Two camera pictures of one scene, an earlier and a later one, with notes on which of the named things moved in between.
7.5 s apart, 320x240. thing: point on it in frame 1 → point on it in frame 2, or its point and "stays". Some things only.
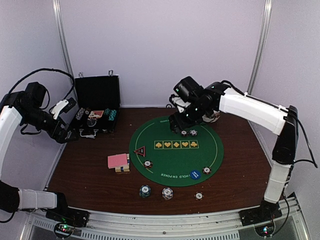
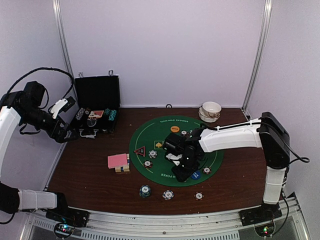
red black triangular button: [141, 151] stays
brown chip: [148, 164] stays
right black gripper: [179, 123] → [182, 176]
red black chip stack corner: [206, 170] stays
